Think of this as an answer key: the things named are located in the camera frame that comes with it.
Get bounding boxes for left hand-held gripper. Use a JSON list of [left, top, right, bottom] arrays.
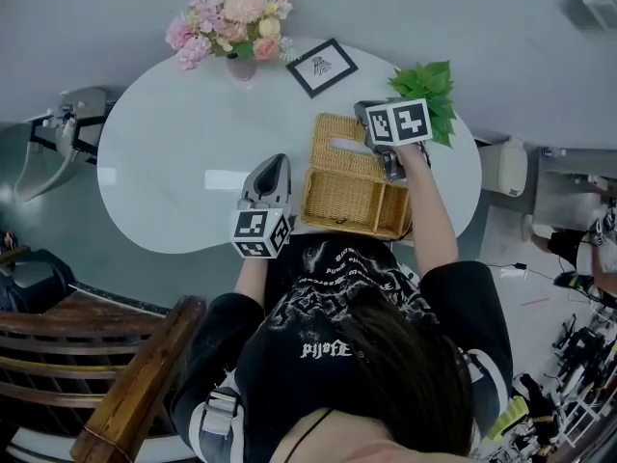
[[229, 153, 296, 260]]

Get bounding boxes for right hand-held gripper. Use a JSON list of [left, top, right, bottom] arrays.
[[354, 97, 434, 183]]

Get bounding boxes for wicker basket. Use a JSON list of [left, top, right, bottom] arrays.
[[300, 112, 416, 243]]

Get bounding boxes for person's right forearm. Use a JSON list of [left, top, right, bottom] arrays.
[[398, 145, 459, 282]]

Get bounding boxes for person's left forearm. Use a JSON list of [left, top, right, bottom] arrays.
[[234, 257, 270, 308]]

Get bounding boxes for green potted plant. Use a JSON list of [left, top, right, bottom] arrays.
[[388, 60, 457, 150]]

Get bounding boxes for white curved table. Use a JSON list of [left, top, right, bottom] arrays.
[[95, 39, 483, 255]]

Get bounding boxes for pink vase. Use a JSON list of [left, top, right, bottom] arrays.
[[225, 53, 257, 82]]

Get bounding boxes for white trash bin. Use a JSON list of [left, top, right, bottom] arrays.
[[481, 135, 529, 197]]

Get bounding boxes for person's black printed shirt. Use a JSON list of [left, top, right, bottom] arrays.
[[171, 233, 515, 463]]

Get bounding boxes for pink flower bouquet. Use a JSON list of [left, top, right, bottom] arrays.
[[165, 0, 295, 71]]

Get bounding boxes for grey shelf unit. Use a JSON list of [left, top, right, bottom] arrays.
[[529, 147, 617, 233]]

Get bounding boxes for dark wooden chair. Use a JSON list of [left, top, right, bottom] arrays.
[[0, 291, 207, 463]]

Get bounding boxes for black bag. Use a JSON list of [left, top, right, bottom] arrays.
[[0, 231, 73, 313]]

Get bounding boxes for black wheeled chair base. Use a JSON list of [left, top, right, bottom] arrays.
[[553, 313, 617, 385]]

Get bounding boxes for yellow-green rack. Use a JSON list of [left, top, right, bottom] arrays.
[[491, 395, 529, 441]]

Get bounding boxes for black picture frame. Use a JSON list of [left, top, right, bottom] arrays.
[[285, 38, 360, 99]]

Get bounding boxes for grey chair with black frame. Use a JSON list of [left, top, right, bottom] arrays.
[[13, 87, 115, 202]]

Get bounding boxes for black cable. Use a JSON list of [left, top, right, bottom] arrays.
[[481, 258, 599, 301]]

